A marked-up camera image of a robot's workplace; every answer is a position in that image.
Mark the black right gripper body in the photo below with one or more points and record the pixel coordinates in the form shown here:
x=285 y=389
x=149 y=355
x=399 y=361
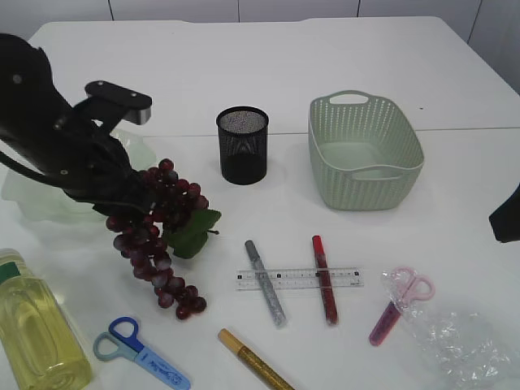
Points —
x=505 y=220

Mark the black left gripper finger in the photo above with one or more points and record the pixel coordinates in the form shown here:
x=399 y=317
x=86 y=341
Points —
x=138 y=189
x=105 y=207

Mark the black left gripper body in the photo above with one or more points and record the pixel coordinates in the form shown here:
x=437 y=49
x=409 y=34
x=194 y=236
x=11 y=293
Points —
x=82 y=156

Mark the purple artificial grape bunch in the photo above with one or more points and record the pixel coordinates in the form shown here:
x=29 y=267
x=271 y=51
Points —
x=177 y=226

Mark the pink safety scissors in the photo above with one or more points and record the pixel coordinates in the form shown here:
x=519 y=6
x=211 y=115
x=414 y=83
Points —
x=404 y=286

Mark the clear plastic sheet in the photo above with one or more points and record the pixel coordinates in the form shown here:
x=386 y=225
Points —
x=463 y=347

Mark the yellow oil bottle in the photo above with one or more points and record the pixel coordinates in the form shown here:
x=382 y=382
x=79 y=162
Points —
x=40 y=346

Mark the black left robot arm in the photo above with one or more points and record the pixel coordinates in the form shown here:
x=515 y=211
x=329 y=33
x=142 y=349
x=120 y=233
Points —
x=30 y=103

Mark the green wavy plastic plate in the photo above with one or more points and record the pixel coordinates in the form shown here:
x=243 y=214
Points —
x=39 y=202

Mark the black mesh pen holder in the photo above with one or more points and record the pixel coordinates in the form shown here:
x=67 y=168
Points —
x=242 y=132

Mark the silver glitter pen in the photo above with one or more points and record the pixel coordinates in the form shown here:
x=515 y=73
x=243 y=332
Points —
x=265 y=284

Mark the green plastic woven basket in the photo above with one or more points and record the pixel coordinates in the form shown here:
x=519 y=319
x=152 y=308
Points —
x=364 y=153

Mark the clear plastic ruler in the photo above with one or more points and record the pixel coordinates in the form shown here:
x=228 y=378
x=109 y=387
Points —
x=301 y=278

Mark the red glitter pen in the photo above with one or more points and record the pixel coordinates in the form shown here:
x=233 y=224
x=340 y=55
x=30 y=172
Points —
x=325 y=284

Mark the gold glitter pen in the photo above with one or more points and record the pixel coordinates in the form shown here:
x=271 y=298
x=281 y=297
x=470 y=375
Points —
x=253 y=362

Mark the blue safety scissors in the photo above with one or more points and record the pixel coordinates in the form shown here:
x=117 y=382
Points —
x=130 y=348

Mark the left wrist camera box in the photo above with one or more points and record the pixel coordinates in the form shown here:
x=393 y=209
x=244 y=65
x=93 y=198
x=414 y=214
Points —
x=138 y=105

